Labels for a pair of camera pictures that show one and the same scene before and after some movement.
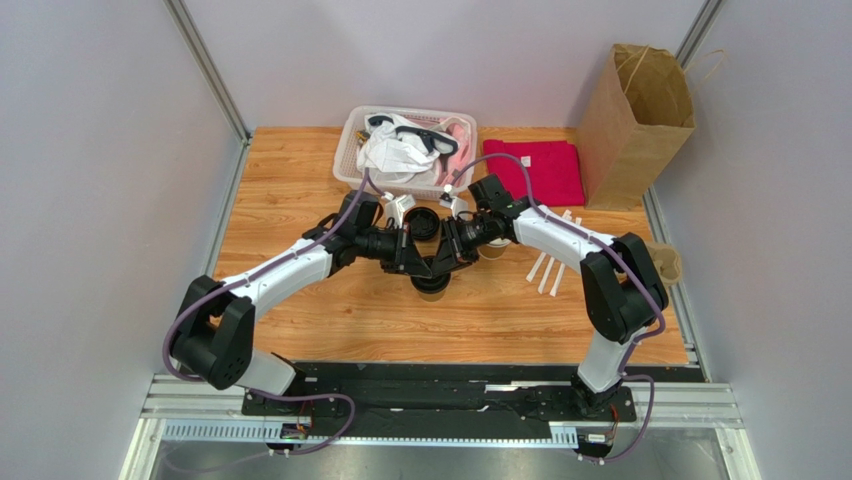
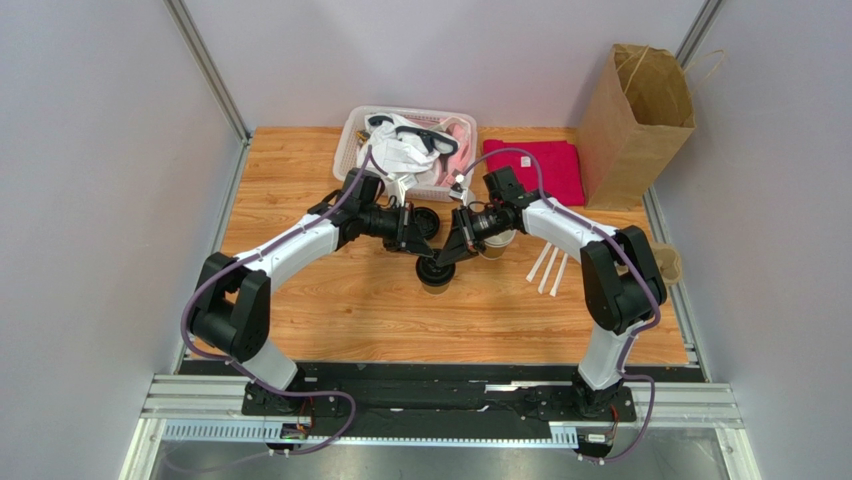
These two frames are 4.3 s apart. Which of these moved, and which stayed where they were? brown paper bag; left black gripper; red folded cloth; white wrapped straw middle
Moved: left black gripper
Stayed: red folded cloth; white wrapped straw middle; brown paper bag
